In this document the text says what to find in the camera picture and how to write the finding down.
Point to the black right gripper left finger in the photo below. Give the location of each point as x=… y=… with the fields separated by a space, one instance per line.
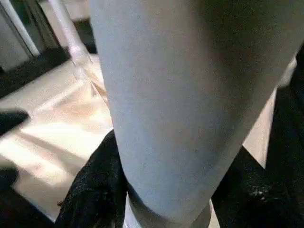
x=99 y=190

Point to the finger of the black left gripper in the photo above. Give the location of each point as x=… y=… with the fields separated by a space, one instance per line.
x=8 y=177
x=14 y=120

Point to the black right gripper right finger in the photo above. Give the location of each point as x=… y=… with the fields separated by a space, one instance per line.
x=256 y=202

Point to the white plastic table top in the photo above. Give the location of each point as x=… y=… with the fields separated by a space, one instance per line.
x=59 y=123

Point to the white glass-door cabinet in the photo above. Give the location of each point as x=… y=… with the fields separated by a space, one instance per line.
x=14 y=28

